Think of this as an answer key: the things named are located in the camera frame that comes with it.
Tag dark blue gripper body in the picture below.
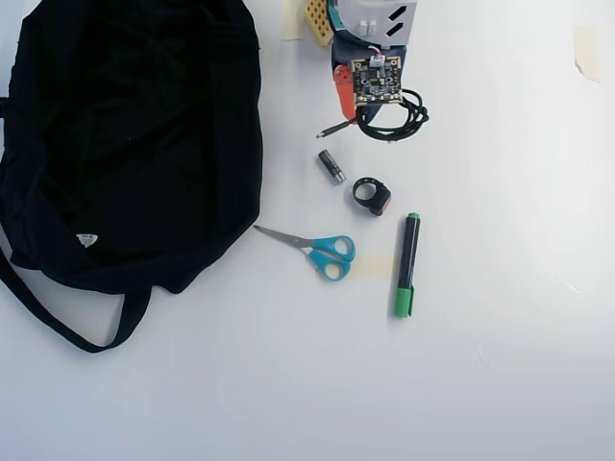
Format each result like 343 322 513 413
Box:
331 33 409 67

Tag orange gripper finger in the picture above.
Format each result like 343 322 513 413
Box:
332 62 358 121

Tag black braided cable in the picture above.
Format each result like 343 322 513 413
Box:
315 86 431 144

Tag black fabric bag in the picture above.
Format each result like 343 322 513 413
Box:
0 0 264 355

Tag yellow perforated block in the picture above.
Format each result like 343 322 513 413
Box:
303 0 335 48

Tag beige masking tape strip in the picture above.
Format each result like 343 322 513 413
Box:
573 24 602 84
354 256 396 280
283 0 308 41

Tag black cylindrical battery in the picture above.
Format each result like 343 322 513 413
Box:
316 149 348 184

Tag green black marker pen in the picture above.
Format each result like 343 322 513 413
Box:
393 211 423 319

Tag bare camera circuit board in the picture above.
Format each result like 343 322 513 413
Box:
349 55 406 107

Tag black ring with red block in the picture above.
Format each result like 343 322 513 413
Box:
352 176 393 218

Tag blue-handled scissors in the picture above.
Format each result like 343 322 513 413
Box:
253 224 357 282

